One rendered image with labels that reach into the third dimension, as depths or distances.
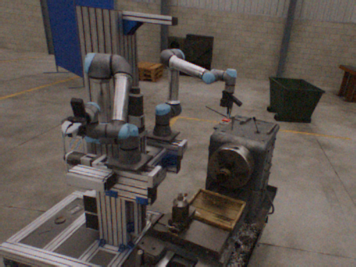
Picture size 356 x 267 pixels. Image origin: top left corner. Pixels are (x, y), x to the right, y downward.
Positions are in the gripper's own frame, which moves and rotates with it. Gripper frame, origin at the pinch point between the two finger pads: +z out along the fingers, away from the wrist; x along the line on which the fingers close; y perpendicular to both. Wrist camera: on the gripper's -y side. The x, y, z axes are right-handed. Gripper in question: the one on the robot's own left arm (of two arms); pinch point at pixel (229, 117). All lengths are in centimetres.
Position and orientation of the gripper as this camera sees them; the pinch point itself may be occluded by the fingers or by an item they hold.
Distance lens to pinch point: 209.2
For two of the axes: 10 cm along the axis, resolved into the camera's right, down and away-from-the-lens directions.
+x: -3.5, 3.5, -8.7
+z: -1.0, 9.1, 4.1
